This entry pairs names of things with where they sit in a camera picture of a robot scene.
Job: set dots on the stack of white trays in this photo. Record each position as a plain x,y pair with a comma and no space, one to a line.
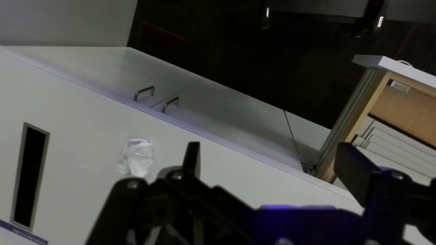
395,149

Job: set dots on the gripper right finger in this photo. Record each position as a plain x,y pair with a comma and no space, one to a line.
391,204

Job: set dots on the white cabinet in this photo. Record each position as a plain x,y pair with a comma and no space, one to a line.
221,112

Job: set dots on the crumpled white paper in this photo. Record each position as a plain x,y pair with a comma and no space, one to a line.
137,160

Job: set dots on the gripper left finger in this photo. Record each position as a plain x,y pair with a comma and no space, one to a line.
136,211

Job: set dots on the white cabinet door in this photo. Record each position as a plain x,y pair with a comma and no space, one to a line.
231,115
112,68

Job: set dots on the wooden shelf unit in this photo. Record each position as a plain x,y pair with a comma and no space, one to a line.
402,109

